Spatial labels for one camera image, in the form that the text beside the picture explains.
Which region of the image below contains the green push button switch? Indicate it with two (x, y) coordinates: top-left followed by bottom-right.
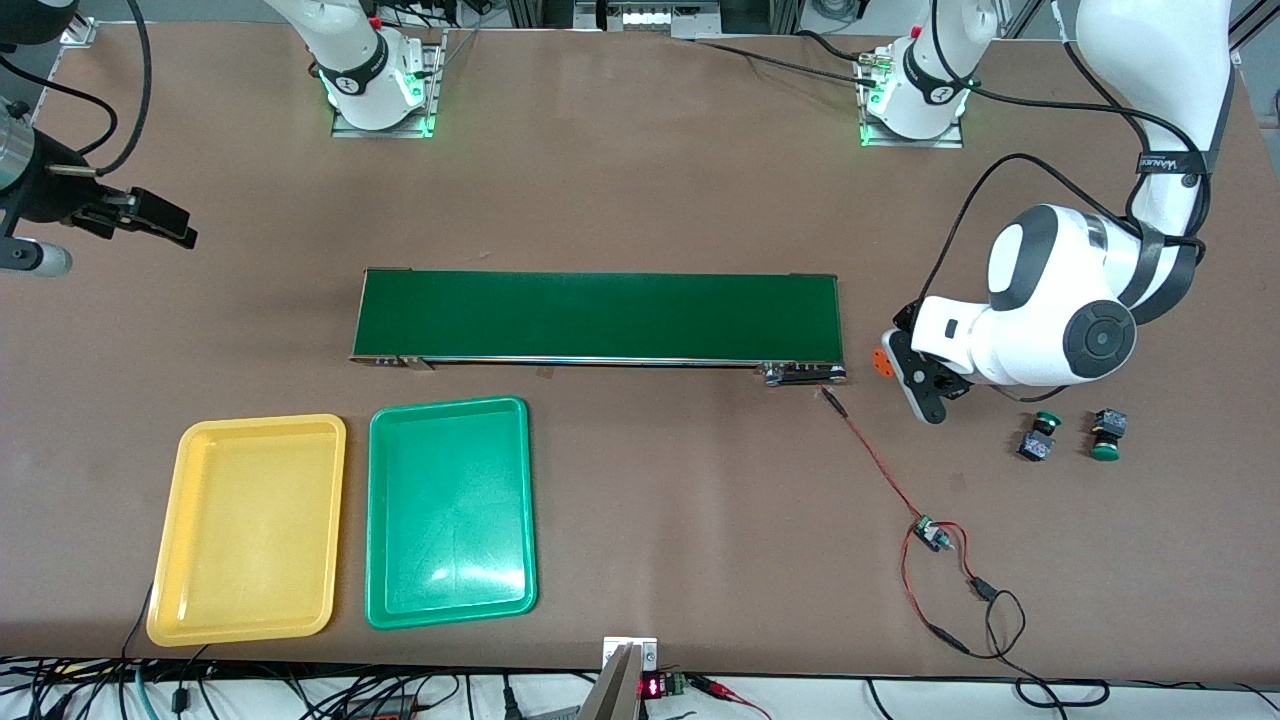
(1089, 408), (1130, 463)
(1018, 410), (1063, 463)

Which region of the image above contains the red black power lead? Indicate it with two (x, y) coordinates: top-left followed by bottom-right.
(900, 522), (1111, 709)

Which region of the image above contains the yellow plastic tray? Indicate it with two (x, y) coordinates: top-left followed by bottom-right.
(146, 413), (348, 648)

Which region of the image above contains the green conveyor belt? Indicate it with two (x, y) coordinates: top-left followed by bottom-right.
(349, 268), (849, 387)

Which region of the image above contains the red clip lead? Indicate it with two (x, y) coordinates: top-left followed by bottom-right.
(690, 675), (773, 720)

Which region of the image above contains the green plastic tray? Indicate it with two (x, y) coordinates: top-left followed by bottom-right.
(364, 396), (539, 631)

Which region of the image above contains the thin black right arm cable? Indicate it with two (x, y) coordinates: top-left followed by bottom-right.
(0, 55), (119, 159)

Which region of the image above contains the red black conveyor wire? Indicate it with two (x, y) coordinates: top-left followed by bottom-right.
(820, 385), (929, 526)

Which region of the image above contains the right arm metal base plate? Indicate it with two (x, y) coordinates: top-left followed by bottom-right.
(330, 30), (446, 139)

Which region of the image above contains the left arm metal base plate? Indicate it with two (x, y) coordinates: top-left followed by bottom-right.
(858, 50), (966, 149)

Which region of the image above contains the black cable on table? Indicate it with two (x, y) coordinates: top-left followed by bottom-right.
(695, 28), (886, 91)

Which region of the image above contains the grey metal camera bracket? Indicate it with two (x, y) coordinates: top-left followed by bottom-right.
(578, 636), (659, 720)

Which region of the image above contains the tangled black cable bundle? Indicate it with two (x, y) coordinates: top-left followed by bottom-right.
(0, 585), (601, 720)

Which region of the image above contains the aluminium frame with light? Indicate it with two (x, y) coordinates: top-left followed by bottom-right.
(505, 0), (801, 41)

